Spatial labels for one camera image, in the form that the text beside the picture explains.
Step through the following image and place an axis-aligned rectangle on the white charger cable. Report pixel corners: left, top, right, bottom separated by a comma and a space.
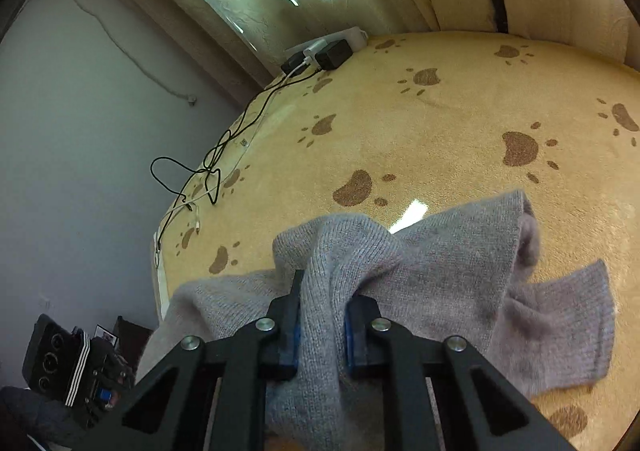
151, 58, 313, 272

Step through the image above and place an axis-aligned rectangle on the black power adapter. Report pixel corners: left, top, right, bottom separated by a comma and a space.
315, 40, 353, 70
281, 51, 307, 75

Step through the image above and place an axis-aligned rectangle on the white power strip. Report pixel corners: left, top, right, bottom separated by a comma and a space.
285, 27, 370, 64

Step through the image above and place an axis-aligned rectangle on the grey knit sweater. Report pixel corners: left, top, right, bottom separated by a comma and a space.
135, 188, 616, 451

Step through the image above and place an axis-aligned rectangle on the dark grey cloth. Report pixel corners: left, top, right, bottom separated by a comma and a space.
0, 387, 76, 449

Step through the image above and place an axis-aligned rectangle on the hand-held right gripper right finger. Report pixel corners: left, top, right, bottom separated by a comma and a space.
345, 298, 581, 451

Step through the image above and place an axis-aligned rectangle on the white charger plug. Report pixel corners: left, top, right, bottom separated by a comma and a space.
301, 43, 326, 68

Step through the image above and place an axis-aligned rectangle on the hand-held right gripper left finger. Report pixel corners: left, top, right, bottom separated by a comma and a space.
70, 270, 306, 451

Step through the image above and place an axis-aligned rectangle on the yellow paw print blanket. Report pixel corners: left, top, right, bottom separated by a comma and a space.
150, 31, 640, 451

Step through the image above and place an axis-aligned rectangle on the dark wooden cabinet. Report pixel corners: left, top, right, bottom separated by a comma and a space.
95, 315, 156, 357

